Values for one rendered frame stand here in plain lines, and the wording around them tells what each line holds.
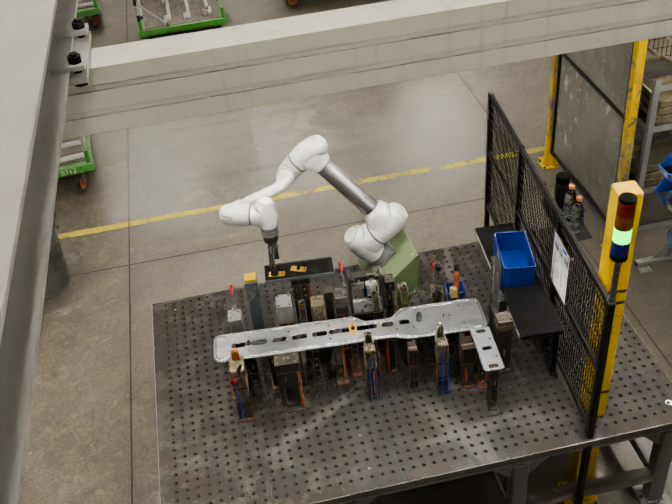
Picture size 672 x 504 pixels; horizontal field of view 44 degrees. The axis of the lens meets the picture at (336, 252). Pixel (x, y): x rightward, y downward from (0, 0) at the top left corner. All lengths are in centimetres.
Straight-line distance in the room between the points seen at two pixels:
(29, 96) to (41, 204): 14
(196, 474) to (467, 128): 463
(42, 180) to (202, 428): 336
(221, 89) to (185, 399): 324
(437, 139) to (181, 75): 634
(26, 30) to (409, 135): 658
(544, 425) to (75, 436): 284
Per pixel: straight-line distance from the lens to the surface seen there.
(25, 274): 91
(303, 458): 411
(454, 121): 790
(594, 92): 628
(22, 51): 120
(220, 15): 991
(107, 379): 575
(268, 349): 420
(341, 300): 432
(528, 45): 147
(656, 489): 485
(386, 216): 466
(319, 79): 138
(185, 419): 439
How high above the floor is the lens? 393
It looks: 38 degrees down
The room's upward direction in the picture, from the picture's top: 6 degrees counter-clockwise
